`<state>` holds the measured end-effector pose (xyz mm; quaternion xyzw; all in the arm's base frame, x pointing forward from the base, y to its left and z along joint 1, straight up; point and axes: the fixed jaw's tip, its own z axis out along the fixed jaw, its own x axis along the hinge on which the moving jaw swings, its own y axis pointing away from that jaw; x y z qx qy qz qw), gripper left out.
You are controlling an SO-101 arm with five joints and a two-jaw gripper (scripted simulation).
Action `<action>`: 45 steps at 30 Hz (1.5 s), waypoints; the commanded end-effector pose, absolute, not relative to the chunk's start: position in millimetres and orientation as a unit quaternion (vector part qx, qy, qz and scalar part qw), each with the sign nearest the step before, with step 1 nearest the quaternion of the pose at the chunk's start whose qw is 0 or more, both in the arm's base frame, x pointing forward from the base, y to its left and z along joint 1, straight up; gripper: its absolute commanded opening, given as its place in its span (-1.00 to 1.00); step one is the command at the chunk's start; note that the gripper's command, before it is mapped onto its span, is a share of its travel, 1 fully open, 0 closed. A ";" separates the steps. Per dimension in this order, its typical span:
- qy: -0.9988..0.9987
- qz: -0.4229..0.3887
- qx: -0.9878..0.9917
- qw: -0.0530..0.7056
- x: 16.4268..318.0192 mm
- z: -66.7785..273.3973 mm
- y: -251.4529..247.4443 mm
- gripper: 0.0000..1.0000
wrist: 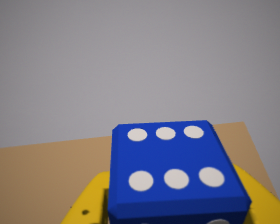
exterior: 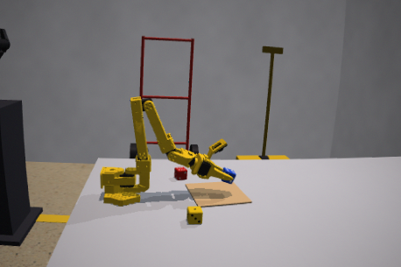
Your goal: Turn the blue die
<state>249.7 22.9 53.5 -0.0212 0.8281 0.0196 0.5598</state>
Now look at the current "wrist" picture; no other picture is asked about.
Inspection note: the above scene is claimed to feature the tan mat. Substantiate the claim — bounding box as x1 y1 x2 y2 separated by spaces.
0 121 279 224

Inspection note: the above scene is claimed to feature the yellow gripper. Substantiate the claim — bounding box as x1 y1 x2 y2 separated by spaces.
60 164 280 224

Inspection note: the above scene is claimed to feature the blue die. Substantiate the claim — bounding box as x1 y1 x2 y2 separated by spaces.
108 120 252 224

